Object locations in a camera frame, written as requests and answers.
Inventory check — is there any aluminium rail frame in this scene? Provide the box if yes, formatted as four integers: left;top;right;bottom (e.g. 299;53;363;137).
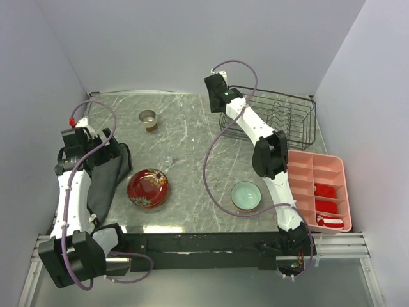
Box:
18;233;385;306

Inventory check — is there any purple cable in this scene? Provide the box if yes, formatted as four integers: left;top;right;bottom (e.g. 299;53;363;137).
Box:
203;59;316;281
60;100;154;291

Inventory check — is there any dark grey cloth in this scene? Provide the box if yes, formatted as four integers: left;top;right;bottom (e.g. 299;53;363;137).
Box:
87;143;132;224

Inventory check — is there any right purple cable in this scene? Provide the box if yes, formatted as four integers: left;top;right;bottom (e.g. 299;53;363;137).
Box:
203;59;316;281

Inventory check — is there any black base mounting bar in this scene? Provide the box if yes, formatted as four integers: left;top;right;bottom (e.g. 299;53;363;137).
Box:
110;232;316;270

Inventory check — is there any clear drinking glass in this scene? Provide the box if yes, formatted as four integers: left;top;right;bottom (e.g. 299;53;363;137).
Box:
164;156;174;166

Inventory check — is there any red cloth in tray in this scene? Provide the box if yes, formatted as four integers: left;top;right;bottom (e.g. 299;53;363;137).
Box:
315;199;338;214
314;183;336;199

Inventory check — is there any red floral lacquer plate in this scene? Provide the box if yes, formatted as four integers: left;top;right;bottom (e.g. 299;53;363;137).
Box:
127;168;170;209

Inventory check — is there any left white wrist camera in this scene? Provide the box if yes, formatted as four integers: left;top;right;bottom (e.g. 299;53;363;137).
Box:
68;116;97;137

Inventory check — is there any orange white patterned bowl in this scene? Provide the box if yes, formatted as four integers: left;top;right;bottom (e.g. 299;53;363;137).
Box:
235;207;257;214

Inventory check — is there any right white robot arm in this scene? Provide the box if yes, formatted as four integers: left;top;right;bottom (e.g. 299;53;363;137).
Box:
204;73;314;256

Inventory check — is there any beige brown ceramic cup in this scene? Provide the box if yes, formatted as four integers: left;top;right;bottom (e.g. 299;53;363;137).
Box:
139;109;158;132

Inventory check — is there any black wire dish rack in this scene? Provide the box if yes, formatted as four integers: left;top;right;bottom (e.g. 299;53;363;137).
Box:
219;84;317;150

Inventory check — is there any pink divided plastic tray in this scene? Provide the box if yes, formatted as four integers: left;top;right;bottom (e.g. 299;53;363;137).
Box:
288;150;352;234

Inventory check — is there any celadon green bowl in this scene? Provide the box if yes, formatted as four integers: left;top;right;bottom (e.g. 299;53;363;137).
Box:
231;181;261;209

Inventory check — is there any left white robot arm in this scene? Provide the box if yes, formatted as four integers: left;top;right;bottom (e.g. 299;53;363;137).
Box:
38;125;130;291

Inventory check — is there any red white striped cloth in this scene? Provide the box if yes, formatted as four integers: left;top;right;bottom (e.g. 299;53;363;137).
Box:
316;214;344;229

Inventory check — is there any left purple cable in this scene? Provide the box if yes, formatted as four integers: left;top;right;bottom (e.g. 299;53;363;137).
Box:
60;100;154;291

